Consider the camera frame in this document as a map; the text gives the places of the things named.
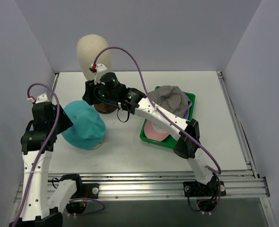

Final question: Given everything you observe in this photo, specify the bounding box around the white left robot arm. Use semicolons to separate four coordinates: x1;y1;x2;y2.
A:
9;100;84;227

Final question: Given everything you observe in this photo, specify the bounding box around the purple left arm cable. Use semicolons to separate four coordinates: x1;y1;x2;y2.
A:
9;83;106;227

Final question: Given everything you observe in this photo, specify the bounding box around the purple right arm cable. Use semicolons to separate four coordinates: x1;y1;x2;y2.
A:
93;46;222;213

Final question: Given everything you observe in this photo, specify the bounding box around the pink baseball cap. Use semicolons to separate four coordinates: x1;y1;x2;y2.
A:
144;121;169;141

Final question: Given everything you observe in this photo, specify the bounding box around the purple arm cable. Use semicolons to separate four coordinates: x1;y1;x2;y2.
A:
9;83;106;227
93;46;222;213

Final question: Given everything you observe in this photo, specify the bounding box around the aluminium frame rail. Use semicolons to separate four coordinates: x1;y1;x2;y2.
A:
13;72;271;204

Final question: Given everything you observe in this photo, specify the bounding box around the purple baseball cap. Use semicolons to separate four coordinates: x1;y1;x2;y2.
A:
183;95;192;119

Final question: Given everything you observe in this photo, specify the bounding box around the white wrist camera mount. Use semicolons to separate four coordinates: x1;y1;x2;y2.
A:
27;93;49;105
89;63;109;85

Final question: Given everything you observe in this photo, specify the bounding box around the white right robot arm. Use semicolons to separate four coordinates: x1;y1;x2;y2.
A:
82;72;221;195

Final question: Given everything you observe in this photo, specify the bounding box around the grey bucket hat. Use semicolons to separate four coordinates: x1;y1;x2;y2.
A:
148;86;188;118

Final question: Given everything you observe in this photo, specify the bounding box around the beige mannequin head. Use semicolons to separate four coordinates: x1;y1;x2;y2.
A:
76;34;109;80

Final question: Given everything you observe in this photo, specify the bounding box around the green plastic tray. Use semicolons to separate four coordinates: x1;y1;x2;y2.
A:
140;86;195;148

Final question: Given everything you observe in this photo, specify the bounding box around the brown mannequin stand base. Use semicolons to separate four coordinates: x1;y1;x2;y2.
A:
93;103;119;114

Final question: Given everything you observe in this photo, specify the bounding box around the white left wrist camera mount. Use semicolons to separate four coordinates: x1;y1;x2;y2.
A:
27;93;49;105

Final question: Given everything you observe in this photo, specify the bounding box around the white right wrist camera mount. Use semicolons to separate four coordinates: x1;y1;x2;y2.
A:
89;63;109;85

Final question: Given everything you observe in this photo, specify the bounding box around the teal bucket hat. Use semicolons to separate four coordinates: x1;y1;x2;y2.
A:
61;100;106;149

